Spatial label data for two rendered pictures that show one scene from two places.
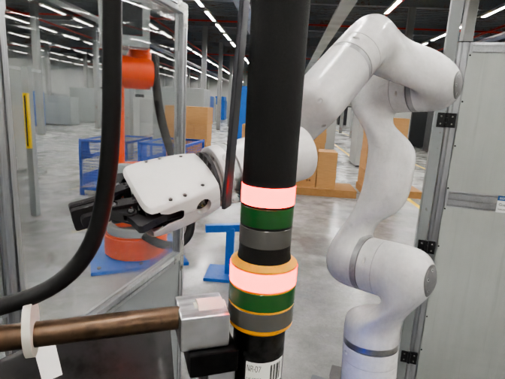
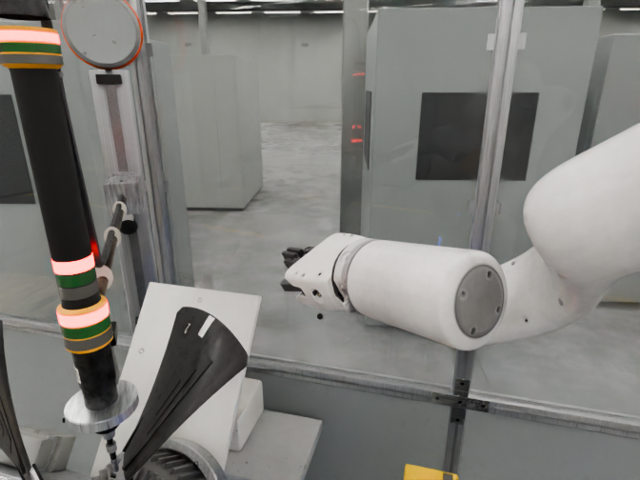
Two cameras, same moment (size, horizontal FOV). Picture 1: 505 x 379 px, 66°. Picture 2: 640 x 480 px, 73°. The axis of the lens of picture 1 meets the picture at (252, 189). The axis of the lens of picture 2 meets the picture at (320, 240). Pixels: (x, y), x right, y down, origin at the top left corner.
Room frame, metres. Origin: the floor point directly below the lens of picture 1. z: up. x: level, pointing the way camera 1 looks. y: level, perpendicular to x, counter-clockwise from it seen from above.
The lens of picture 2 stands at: (0.46, -0.39, 1.77)
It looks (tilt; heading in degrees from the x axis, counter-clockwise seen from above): 20 degrees down; 89
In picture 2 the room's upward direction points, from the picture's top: straight up
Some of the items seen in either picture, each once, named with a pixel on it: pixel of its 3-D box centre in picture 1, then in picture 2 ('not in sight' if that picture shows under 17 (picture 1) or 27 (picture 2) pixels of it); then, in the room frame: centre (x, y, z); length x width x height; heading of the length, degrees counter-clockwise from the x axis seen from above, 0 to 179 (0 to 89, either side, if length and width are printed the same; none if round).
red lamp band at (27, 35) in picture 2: not in sight; (27, 38); (0.23, -0.01, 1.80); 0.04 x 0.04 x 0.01
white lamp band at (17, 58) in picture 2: not in sight; (31, 60); (0.23, -0.01, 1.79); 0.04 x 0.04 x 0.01
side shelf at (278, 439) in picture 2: not in sight; (248, 442); (0.28, 0.55, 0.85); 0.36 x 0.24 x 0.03; 164
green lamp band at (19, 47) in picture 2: not in sight; (30, 49); (0.23, -0.01, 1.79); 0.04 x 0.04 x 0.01
